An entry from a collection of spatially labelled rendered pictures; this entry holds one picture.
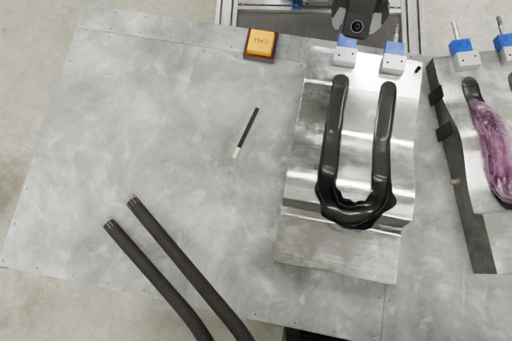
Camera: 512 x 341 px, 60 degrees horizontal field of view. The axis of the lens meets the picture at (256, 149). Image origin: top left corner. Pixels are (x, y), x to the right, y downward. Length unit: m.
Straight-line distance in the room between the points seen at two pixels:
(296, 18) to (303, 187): 1.11
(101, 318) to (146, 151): 1.00
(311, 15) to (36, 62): 1.28
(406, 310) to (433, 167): 0.33
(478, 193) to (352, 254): 0.30
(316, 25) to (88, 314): 1.48
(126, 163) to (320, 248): 0.50
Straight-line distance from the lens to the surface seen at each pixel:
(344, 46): 1.06
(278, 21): 1.89
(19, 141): 2.22
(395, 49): 1.07
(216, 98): 1.11
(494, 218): 1.02
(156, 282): 0.99
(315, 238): 0.97
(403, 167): 0.97
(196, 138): 1.09
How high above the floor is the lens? 1.82
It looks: 74 degrees down
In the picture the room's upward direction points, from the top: 10 degrees counter-clockwise
